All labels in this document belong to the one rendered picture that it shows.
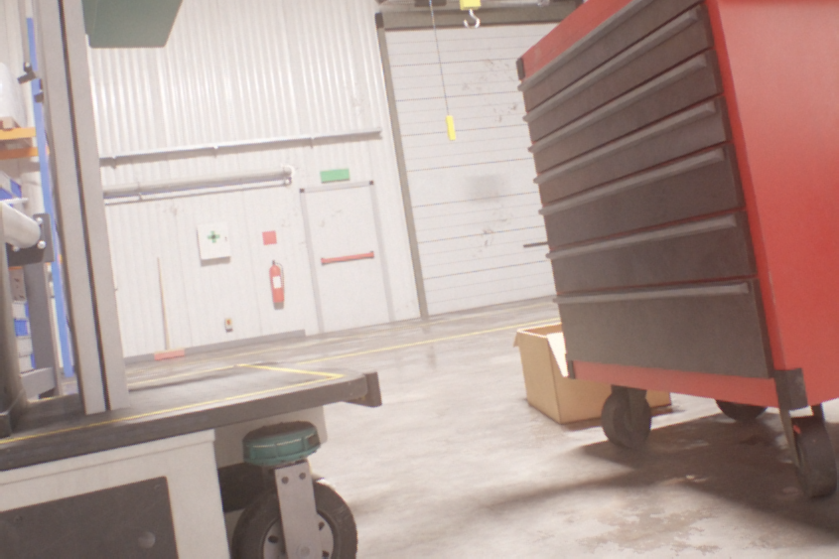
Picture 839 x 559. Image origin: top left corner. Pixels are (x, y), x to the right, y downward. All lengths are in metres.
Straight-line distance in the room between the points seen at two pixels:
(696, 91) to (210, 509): 0.95
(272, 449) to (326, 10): 11.46
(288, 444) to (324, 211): 10.41
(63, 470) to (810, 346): 1.05
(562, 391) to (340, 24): 10.55
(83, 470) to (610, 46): 1.14
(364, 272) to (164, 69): 4.20
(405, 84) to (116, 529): 11.37
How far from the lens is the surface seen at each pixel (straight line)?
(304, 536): 1.12
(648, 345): 1.52
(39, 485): 0.99
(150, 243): 11.33
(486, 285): 11.98
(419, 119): 12.05
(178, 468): 1.00
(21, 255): 3.25
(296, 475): 1.10
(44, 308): 3.19
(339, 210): 11.48
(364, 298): 11.44
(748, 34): 1.31
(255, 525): 1.12
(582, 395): 2.16
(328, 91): 11.92
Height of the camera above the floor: 0.42
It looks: 4 degrees up
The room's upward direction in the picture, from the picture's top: 9 degrees counter-clockwise
